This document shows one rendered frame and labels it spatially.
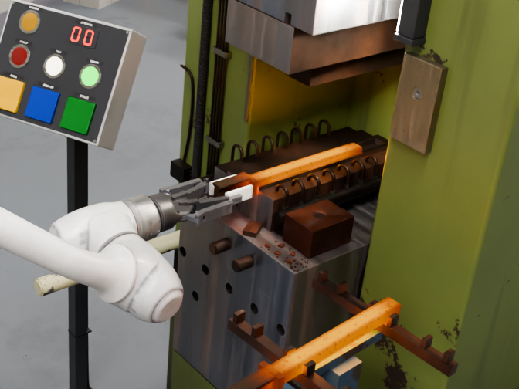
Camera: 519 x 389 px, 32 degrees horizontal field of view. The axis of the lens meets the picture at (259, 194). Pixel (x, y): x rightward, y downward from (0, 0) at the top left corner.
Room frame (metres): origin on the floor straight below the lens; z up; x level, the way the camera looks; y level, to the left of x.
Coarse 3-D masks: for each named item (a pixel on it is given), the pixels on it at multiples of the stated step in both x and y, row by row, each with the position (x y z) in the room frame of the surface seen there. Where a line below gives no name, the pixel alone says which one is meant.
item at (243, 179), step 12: (348, 144) 1.91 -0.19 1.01; (312, 156) 1.83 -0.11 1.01; (324, 156) 1.83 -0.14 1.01; (336, 156) 1.84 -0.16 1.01; (276, 168) 1.75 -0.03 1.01; (288, 168) 1.75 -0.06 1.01; (300, 168) 1.77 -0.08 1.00; (228, 180) 1.65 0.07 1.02; (240, 180) 1.66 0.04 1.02; (252, 180) 1.67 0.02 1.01; (264, 180) 1.70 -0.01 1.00; (216, 192) 1.63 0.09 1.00
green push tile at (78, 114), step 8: (72, 104) 1.92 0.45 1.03; (80, 104) 1.91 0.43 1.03; (88, 104) 1.91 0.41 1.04; (96, 104) 1.91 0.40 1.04; (64, 112) 1.91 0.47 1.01; (72, 112) 1.91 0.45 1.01; (80, 112) 1.90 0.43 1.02; (88, 112) 1.90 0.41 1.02; (64, 120) 1.90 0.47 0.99; (72, 120) 1.90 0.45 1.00; (80, 120) 1.89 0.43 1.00; (88, 120) 1.89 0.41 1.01; (72, 128) 1.89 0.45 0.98; (80, 128) 1.88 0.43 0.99; (88, 128) 1.88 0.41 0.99
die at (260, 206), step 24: (312, 144) 1.94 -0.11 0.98; (336, 144) 1.94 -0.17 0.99; (384, 144) 1.94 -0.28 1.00; (216, 168) 1.78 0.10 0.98; (240, 168) 1.77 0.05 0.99; (264, 168) 1.78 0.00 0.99; (312, 168) 1.78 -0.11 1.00; (336, 168) 1.81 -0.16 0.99; (360, 168) 1.82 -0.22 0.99; (264, 192) 1.67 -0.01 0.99; (312, 192) 1.71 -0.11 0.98; (264, 216) 1.65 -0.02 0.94
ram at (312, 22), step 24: (240, 0) 1.75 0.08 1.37; (264, 0) 1.70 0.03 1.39; (288, 0) 1.65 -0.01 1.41; (312, 0) 1.61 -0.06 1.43; (336, 0) 1.63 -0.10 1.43; (360, 0) 1.68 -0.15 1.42; (384, 0) 1.72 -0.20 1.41; (312, 24) 1.60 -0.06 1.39; (336, 24) 1.64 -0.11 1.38; (360, 24) 1.69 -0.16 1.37
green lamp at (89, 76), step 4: (88, 68) 1.96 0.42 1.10; (92, 68) 1.96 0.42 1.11; (84, 72) 1.96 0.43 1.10; (88, 72) 1.95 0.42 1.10; (92, 72) 1.95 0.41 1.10; (96, 72) 1.95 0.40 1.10; (84, 76) 1.95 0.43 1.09; (88, 76) 1.95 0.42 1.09; (92, 76) 1.95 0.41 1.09; (96, 76) 1.94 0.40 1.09; (84, 80) 1.95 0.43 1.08; (88, 80) 1.94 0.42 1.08; (92, 80) 1.94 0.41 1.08; (96, 80) 1.94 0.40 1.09; (88, 84) 1.94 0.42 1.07; (92, 84) 1.94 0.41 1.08
